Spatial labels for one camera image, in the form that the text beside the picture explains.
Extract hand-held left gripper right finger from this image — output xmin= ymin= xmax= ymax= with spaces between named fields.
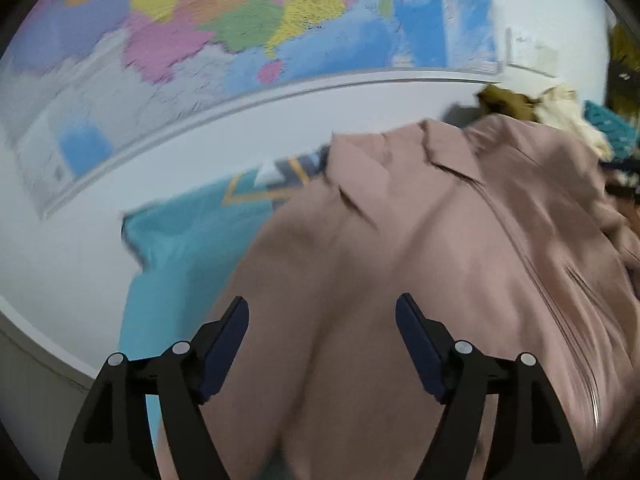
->
xmin=394 ymin=293 xmax=586 ymax=480

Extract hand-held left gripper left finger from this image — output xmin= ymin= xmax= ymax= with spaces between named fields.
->
xmin=59 ymin=296 xmax=250 ymax=480

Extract white wall socket plate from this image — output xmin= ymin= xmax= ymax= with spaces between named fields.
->
xmin=507 ymin=27 xmax=538 ymax=68
xmin=532 ymin=40 xmax=559 ymax=79

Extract cream garment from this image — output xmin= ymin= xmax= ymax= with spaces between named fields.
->
xmin=532 ymin=85 xmax=614 ymax=158

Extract teal patterned cloth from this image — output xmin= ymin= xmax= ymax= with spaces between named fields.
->
xmin=582 ymin=100 xmax=640 ymax=162

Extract olive green garment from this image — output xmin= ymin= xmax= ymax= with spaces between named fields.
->
xmin=475 ymin=84 xmax=543 ymax=123

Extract pink coat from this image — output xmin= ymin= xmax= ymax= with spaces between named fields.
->
xmin=155 ymin=112 xmax=640 ymax=480

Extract colourful wall map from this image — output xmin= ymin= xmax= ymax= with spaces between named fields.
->
xmin=0 ymin=0 xmax=503 ymax=221

